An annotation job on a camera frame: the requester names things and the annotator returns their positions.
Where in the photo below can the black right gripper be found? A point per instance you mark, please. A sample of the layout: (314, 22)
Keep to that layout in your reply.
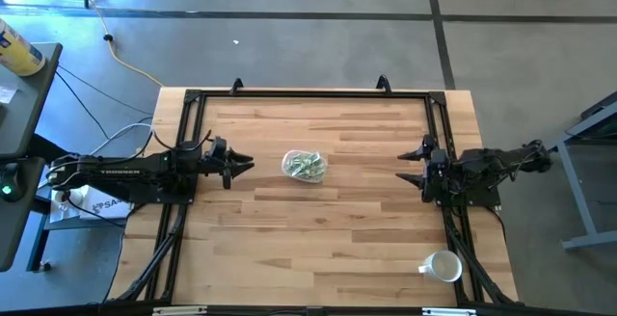
(428, 193)

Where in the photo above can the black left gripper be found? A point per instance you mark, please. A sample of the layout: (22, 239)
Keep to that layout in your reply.
(226, 181)

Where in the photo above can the clear plastic container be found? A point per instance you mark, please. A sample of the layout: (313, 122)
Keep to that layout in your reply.
(284, 165)

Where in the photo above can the green white sweetener packet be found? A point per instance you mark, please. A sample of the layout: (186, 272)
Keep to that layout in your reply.
(301, 174)
(317, 174)
(315, 162)
(296, 162)

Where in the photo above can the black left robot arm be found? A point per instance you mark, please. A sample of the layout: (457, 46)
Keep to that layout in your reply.
(120, 171)

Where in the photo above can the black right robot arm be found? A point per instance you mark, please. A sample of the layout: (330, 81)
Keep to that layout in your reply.
(491, 162)

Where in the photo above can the white mug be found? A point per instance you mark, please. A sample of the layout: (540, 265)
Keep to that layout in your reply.
(446, 267)

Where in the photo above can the white printed box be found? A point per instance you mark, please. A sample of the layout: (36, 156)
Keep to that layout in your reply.
(103, 206)

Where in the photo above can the grey metal table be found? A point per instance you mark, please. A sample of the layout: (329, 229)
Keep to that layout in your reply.
(578, 191)

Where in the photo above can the dark low cart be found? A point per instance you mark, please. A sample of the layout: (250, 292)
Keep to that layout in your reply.
(62, 225)

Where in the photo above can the black diagonal desk strut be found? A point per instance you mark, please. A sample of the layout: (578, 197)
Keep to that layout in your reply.
(48, 148)

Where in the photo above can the dark grey desk top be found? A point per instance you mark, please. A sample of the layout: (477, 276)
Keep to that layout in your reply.
(29, 109)

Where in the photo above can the black mouse with green light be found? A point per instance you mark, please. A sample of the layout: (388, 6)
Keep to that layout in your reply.
(10, 181)

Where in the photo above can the dark grey desk panel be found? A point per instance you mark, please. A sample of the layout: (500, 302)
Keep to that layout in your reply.
(14, 229)

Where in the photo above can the yellow wipes canister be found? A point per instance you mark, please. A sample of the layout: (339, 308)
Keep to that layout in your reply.
(17, 51)

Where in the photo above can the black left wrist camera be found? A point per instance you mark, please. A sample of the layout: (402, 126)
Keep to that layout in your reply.
(212, 163)

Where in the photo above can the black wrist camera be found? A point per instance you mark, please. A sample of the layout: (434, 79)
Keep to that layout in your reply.
(441, 166)
(212, 163)

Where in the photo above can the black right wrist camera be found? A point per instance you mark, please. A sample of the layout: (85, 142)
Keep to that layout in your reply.
(441, 166)

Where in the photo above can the black aluminium table frame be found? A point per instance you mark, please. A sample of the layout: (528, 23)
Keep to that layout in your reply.
(313, 94)

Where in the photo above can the silver metal bracket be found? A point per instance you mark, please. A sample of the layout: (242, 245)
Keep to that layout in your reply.
(179, 311)
(448, 311)

